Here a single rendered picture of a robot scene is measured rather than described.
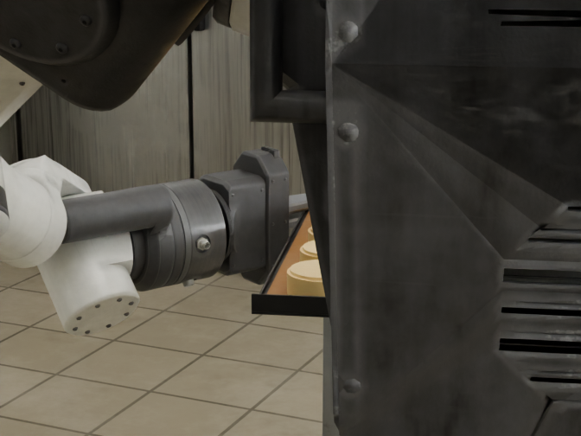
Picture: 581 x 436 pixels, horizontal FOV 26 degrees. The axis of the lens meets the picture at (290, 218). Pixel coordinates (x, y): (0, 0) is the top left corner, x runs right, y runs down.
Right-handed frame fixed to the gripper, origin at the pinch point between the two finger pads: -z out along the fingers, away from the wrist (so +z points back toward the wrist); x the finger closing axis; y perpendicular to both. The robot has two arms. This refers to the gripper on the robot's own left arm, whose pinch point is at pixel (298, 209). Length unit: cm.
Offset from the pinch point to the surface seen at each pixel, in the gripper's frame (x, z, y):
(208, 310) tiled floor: -102, -140, 230
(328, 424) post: -45, -36, 40
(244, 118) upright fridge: -46, -166, 248
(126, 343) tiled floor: -102, -103, 219
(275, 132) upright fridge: -50, -172, 238
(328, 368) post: -37, -36, 40
